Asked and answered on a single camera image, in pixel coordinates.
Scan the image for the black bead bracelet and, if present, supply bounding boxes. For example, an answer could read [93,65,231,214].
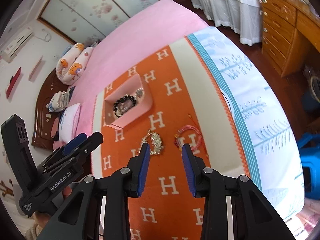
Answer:
[113,94,138,118]

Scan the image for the red string bracelet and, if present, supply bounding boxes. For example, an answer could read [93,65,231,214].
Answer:
[174,114,209,158]

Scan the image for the pink jewelry tray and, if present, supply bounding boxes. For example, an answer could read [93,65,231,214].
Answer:
[103,74,153,129]

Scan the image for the person's left hand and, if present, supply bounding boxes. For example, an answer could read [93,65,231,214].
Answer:
[33,211,51,228]

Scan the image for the white pillow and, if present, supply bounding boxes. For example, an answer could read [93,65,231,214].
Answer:
[58,103,81,143]

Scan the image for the dark wooden headboard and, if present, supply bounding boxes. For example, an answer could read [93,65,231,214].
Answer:
[31,69,68,150]

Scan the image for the folded beige clothes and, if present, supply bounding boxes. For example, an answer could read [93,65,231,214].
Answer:
[46,91,69,113]

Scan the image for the rolled bear pattern quilt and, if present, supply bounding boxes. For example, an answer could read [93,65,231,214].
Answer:
[55,43,93,86]

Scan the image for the light blue patterned tablecloth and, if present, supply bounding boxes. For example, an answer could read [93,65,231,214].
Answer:
[187,27,304,220]

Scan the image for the orange H pattern blanket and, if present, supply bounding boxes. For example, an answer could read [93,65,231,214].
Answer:
[92,38,249,239]

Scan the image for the blue plastic stool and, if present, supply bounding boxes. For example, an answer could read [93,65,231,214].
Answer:
[297,133,319,200]

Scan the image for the white air conditioner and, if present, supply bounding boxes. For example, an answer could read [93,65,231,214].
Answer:
[2,27,33,63]

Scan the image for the floral sliding wardrobe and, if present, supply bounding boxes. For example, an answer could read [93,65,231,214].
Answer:
[39,0,159,46]

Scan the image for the pink bed sheet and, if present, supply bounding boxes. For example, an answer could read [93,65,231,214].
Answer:
[69,0,208,135]

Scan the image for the white lace covered furniture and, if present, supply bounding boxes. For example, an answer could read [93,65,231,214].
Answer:
[191,0,262,46]

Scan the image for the wooden desk with drawers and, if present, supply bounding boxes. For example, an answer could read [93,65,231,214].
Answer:
[259,0,319,77]

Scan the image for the pink wall shelf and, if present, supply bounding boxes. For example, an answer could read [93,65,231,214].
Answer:
[28,55,43,81]

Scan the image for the red wall shelf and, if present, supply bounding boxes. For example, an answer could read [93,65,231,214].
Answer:
[5,67,21,99]

